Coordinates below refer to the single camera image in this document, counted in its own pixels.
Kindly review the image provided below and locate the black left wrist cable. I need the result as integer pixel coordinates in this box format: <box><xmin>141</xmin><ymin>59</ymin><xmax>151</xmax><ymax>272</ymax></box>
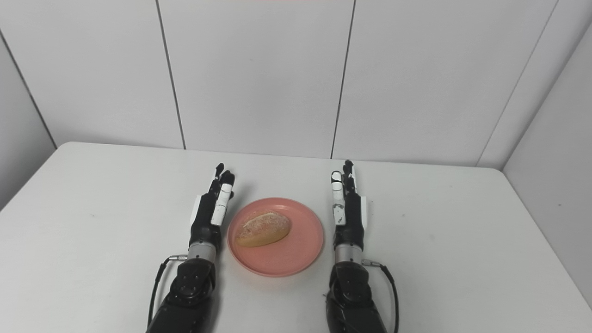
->
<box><xmin>147</xmin><ymin>253</ymin><xmax>189</xmax><ymax>330</ymax></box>

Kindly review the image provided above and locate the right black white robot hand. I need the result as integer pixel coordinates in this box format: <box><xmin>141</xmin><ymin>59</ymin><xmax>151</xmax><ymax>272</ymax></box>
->
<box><xmin>330</xmin><ymin>160</ymin><xmax>369</xmax><ymax>251</ymax></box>

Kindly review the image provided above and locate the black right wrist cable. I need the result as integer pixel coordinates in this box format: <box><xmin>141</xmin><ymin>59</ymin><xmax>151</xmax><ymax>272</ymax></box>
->
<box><xmin>362</xmin><ymin>259</ymin><xmax>400</xmax><ymax>333</ymax></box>

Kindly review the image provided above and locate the pink round plate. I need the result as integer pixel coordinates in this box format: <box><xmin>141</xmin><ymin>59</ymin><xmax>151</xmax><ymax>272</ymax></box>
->
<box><xmin>227</xmin><ymin>197</ymin><xmax>325</xmax><ymax>278</ymax></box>

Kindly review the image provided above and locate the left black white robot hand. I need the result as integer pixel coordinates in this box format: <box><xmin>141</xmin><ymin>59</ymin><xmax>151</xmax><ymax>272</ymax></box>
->
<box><xmin>188</xmin><ymin>163</ymin><xmax>236</xmax><ymax>249</ymax></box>

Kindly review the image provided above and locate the golden bread roll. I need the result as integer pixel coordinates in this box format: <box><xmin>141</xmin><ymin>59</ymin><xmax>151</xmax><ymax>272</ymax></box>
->
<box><xmin>236</xmin><ymin>212</ymin><xmax>292</xmax><ymax>248</ymax></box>

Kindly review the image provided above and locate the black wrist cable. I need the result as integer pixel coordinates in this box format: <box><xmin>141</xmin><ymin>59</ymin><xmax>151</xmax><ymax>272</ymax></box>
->
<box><xmin>362</xmin><ymin>259</ymin><xmax>400</xmax><ymax>333</ymax></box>
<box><xmin>147</xmin><ymin>253</ymin><xmax>189</xmax><ymax>330</ymax></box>

